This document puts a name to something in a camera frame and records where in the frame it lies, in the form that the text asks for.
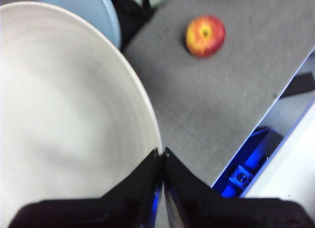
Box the pale cream yellow plate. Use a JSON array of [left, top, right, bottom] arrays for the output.
[[0, 1, 163, 228]]

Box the red yellow apple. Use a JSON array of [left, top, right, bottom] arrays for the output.
[[185, 14, 226, 58]]

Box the white frame bar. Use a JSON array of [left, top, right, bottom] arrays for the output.
[[243, 107, 315, 201]]

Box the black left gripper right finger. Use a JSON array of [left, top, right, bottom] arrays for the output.
[[163, 147, 315, 228]]

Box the black plate rack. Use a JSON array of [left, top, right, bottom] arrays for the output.
[[107, 0, 158, 51]]

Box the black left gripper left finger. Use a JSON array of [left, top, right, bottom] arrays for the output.
[[8, 148, 164, 228]]

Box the blue plate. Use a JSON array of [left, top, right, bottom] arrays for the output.
[[36, 0, 122, 51]]

